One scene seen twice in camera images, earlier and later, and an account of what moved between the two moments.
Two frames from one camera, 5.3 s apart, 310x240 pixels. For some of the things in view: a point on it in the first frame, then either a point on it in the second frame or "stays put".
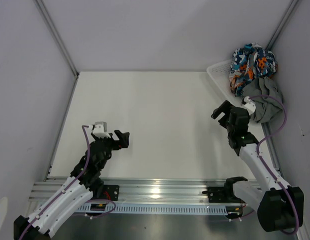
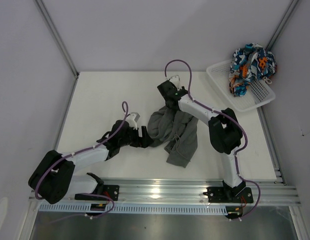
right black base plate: x=221 y=194 stays put
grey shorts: x=266 y=108 to x=177 y=131
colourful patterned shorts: x=249 y=62 stays put
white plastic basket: x=219 y=74 stays put
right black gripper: x=224 y=108 to x=182 y=87
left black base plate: x=111 y=192 stays put
